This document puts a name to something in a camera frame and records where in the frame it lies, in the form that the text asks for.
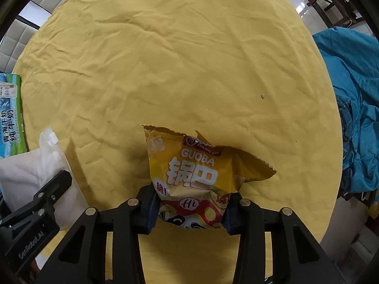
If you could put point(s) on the white plastic bag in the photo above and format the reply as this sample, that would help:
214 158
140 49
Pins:
17 171

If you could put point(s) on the yellow snack packet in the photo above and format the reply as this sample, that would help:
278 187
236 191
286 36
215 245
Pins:
189 171

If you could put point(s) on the yellow tablecloth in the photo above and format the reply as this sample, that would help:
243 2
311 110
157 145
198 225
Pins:
177 65

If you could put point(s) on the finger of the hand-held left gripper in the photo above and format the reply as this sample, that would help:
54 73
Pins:
56 188

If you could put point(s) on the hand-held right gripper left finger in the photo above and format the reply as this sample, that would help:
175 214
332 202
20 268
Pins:
148 213

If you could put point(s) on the dark wooden chair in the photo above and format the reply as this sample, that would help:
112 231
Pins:
334 3

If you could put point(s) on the printed cardboard box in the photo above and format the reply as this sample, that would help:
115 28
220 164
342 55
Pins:
11 118

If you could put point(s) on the blue duvet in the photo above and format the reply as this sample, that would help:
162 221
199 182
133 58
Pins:
355 94

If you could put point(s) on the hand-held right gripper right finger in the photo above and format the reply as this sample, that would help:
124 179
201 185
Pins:
228 214

